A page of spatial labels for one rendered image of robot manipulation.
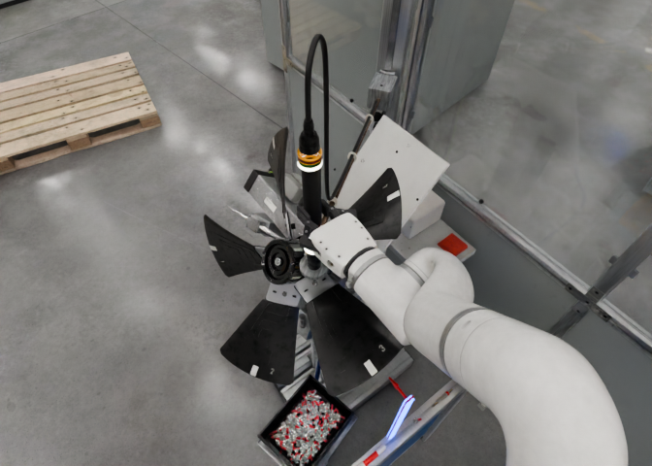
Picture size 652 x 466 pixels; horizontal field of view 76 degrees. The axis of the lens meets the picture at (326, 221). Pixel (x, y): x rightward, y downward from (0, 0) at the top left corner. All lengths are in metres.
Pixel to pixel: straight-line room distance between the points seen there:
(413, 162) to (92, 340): 1.99
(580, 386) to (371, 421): 1.84
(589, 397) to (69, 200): 3.20
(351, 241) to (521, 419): 0.46
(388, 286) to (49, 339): 2.25
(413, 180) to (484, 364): 0.82
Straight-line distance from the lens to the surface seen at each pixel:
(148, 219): 2.97
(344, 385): 1.03
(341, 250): 0.76
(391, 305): 0.70
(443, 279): 0.62
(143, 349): 2.48
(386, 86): 1.34
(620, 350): 1.59
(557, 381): 0.39
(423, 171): 1.18
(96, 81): 4.15
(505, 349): 0.42
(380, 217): 0.94
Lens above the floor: 2.12
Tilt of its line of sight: 51 degrees down
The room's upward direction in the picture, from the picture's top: straight up
